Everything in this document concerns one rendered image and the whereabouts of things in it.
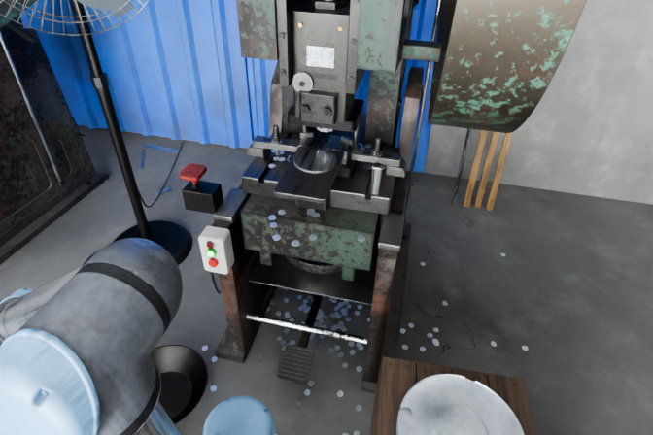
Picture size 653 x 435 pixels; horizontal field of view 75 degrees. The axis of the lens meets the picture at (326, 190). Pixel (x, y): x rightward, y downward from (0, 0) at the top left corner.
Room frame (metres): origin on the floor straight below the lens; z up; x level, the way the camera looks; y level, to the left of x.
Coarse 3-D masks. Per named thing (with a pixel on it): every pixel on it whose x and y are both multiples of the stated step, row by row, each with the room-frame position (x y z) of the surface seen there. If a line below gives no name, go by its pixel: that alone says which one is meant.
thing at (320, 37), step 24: (312, 0) 1.15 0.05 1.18; (336, 0) 1.14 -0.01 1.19; (312, 24) 1.08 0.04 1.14; (336, 24) 1.07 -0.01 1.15; (312, 48) 1.08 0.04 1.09; (336, 48) 1.07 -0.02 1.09; (312, 72) 1.08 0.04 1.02; (336, 72) 1.07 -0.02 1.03; (312, 96) 1.05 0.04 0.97; (336, 96) 1.05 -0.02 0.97; (312, 120) 1.05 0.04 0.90; (336, 120) 1.06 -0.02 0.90
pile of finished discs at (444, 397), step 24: (432, 384) 0.60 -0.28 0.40; (456, 384) 0.60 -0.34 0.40; (480, 384) 0.60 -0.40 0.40; (408, 408) 0.54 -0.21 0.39; (432, 408) 0.54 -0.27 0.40; (456, 408) 0.54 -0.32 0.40; (480, 408) 0.54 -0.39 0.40; (504, 408) 0.54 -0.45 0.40; (408, 432) 0.48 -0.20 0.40; (432, 432) 0.48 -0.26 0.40; (456, 432) 0.48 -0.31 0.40; (480, 432) 0.48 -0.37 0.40; (504, 432) 0.49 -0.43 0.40
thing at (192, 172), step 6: (186, 168) 1.01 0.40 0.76; (192, 168) 1.01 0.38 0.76; (198, 168) 1.01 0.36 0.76; (204, 168) 1.02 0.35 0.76; (180, 174) 0.98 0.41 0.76; (186, 174) 0.98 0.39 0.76; (192, 174) 0.98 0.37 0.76; (198, 174) 0.98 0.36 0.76; (186, 180) 0.97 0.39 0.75; (192, 180) 0.97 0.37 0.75
